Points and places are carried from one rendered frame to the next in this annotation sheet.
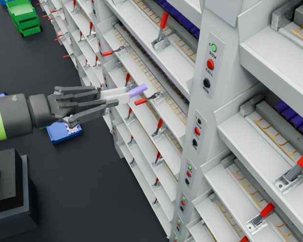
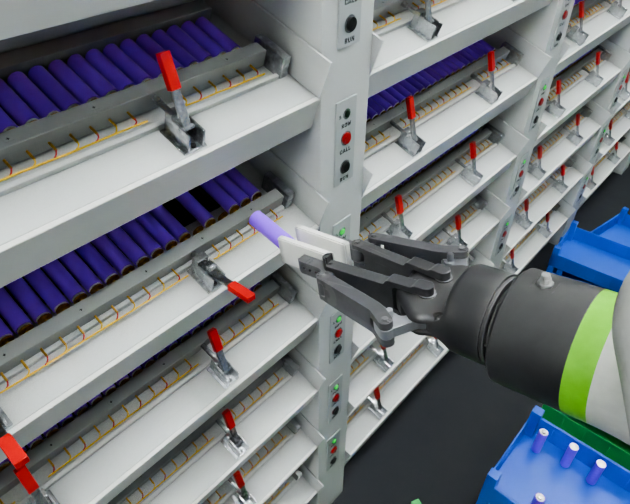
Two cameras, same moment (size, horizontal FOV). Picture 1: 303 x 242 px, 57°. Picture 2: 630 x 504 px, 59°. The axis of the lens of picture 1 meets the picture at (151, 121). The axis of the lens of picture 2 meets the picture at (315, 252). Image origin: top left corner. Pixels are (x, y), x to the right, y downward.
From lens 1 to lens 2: 0.84 m
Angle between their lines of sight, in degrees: 72
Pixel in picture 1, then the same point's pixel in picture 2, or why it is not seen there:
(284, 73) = not seen: outside the picture
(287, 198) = (440, 35)
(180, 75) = (275, 109)
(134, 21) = (54, 206)
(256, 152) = (397, 46)
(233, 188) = (371, 163)
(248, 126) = not seen: hidden behind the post
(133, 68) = (85, 364)
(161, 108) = (234, 269)
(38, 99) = (488, 273)
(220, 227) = not seen: hidden behind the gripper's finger
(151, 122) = (182, 400)
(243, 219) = (408, 157)
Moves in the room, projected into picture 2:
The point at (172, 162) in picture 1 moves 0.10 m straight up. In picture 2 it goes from (283, 333) to (280, 285)
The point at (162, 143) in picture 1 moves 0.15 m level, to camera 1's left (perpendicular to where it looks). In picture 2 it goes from (242, 360) to (273, 446)
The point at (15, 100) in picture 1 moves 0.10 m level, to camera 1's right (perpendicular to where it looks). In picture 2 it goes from (548, 278) to (469, 203)
